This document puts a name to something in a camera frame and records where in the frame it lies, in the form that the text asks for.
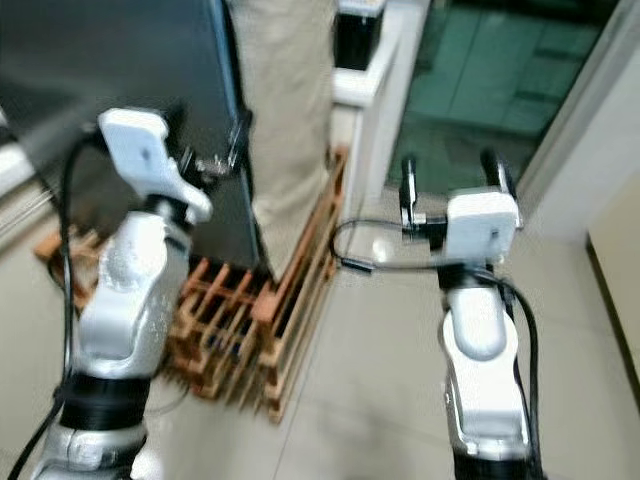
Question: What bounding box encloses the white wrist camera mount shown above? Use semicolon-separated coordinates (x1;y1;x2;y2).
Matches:
435;190;521;266
98;108;213;226

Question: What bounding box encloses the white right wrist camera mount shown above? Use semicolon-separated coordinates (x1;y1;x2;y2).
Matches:
435;190;521;266

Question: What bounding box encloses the wooden slat rack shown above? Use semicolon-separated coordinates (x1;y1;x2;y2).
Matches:
35;150;349;423

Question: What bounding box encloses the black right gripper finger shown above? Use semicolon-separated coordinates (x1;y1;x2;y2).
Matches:
398;155;421;231
482;148;516;195

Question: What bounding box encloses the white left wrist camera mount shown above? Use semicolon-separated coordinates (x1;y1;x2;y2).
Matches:
98;108;213;226

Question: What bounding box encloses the grey fridge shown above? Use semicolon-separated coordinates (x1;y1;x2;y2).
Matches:
0;0;266;271

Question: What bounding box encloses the black box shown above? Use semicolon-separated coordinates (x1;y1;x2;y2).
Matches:
335;5;383;71

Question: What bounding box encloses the green tinted glass door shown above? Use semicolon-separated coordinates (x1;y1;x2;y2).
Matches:
385;0;621;196

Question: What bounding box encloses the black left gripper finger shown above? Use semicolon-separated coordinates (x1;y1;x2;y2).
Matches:
229;108;252;166

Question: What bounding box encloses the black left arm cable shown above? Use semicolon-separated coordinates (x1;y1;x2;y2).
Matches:
8;135;106;480

